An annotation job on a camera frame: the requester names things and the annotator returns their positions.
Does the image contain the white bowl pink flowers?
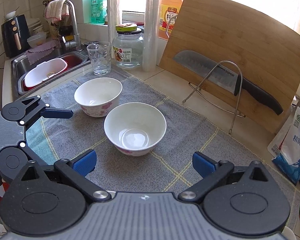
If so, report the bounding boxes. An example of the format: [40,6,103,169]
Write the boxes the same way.
[74,77,123,118]

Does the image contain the white bowl pink floral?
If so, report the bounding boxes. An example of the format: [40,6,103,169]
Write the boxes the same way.
[104,102,167,157]

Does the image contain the chrome kitchen faucet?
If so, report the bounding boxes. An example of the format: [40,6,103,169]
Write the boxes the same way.
[60,0,83,51]

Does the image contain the stainless steel sink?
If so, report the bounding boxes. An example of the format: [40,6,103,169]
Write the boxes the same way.
[11,49,90,100]

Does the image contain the grey checked table cloth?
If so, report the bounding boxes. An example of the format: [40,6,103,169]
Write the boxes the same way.
[25,64,300,230]

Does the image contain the purple dish cloth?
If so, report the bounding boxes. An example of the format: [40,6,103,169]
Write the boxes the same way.
[26,39,61,65]

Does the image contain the clear drinking glass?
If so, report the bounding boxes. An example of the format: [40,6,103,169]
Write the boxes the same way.
[87,42,112,76]

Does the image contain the white blue salt bag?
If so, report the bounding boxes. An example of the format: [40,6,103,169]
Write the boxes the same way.
[267,101,300,184]

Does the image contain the black air fryer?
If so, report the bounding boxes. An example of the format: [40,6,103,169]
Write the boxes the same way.
[1,15,30,58]

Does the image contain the glass jar green lid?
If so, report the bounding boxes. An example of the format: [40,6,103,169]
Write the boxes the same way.
[112,23,143,69]

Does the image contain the pink white dish towel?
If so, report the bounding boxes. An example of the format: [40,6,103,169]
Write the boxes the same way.
[44,0,70,23]

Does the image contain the bamboo cutting board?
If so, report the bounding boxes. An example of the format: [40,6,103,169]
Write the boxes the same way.
[159,0,300,133]

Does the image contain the plastic wrap roll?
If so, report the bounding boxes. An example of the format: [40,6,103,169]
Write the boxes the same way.
[107,0,122,42]

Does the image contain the green dish soap bottle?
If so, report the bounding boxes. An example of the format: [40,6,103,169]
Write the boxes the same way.
[90,0,105,24]

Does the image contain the tall plastic bag roll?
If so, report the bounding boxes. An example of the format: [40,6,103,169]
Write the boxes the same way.
[142,0,161,72]

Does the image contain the orange cooking wine jug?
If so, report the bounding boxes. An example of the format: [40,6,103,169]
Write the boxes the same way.
[159,0,183,40]

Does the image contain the metal wire board rack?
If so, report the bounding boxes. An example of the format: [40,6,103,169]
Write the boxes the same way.
[182,60,245,135]

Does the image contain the black-handled santoku knife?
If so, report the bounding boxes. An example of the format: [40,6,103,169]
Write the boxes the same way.
[173,50,283,115]

